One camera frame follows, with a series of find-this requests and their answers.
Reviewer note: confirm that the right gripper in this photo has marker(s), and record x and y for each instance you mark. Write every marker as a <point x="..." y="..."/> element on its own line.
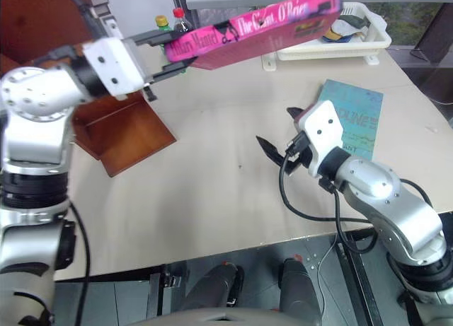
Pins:
<point x="301" y="161"/>

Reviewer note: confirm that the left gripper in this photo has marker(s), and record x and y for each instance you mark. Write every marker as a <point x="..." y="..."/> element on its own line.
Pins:
<point x="136" y="52"/>

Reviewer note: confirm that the pink hardcover book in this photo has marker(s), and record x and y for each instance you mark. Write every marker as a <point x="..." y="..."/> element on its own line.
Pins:
<point x="255" y="39"/>

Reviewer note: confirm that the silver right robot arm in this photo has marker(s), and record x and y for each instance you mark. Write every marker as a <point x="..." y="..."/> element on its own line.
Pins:
<point x="375" y="181"/>

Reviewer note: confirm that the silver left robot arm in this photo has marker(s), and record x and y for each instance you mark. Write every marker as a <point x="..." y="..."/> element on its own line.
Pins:
<point x="32" y="128"/>

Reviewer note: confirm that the teal paperback book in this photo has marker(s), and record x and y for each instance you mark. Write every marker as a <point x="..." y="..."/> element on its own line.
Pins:
<point x="364" y="110"/>

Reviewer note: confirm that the red-brown wooden bookshelf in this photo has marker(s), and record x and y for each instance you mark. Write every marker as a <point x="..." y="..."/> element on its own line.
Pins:
<point x="131" y="135"/>

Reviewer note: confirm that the green bottle yellow cap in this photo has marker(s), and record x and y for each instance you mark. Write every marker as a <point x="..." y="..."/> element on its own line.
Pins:
<point x="162" y="21"/>

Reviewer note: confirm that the dark cola bottle red cap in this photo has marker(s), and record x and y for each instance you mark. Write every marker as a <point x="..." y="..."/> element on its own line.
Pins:
<point x="182" y="23"/>

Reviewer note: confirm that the white plastic base tray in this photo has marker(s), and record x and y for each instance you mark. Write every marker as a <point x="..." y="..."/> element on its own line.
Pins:
<point x="269" y="61"/>

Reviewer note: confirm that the blue yellow packet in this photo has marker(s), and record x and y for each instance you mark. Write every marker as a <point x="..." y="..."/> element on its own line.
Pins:
<point x="334" y="36"/>

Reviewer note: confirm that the crumpled white green packet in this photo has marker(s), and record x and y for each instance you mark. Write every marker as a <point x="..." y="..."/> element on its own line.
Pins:
<point x="352" y="22"/>

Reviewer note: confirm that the white plastic basket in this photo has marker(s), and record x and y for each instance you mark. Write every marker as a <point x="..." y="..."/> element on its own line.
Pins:
<point x="375" y="39"/>

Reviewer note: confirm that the dark rounded shape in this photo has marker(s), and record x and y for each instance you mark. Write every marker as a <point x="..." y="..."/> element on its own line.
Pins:
<point x="216" y="287"/>
<point x="299" y="290"/>

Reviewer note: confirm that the black metal stand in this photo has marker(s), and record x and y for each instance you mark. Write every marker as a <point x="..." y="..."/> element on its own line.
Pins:
<point x="433" y="39"/>

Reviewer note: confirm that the grey robot torso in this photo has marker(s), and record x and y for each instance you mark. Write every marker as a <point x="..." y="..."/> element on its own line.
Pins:
<point x="212" y="317"/>

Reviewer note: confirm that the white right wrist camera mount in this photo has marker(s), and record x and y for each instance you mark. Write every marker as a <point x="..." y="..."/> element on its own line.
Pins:
<point x="323" y="135"/>

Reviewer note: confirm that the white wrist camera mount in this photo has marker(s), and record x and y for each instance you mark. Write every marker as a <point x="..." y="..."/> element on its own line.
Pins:
<point x="113" y="64"/>
<point x="323" y="135"/>

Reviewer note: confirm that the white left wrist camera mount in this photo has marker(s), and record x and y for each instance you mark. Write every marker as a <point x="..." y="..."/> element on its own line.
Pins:
<point x="113" y="64"/>

